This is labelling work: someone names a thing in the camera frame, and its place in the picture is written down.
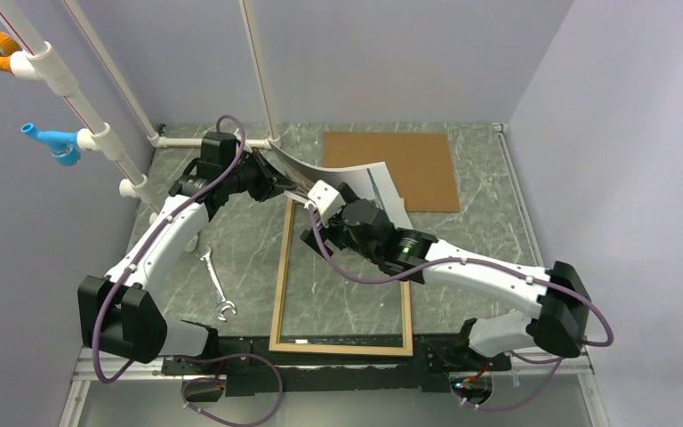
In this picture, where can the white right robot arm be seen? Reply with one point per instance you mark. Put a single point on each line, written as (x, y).
(550, 306)

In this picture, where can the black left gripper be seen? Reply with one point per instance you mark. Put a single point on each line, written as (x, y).
(271, 181)

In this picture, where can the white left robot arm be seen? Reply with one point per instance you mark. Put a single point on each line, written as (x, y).
(118, 311)

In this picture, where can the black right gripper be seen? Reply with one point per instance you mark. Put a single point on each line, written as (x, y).
(330, 230)

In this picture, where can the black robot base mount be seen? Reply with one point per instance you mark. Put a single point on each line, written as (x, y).
(253, 368)

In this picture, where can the blue pipe fitting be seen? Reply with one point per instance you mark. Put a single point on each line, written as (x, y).
(63, 146)

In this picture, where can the white PVC pipe stand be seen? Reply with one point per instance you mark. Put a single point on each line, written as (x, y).
(38, 60)

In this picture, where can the brown fibreboard backing board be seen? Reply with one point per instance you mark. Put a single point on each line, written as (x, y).
(420, 164)

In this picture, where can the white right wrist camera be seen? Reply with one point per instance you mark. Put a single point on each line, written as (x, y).
(325, 201)

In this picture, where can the landscape photo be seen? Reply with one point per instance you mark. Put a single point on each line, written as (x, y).
(370, 181)

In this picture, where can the light wooden picture frame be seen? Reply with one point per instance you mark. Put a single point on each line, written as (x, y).
(275, 345)

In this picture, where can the silver open-end wrench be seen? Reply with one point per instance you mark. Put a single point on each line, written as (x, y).
(204, 253)

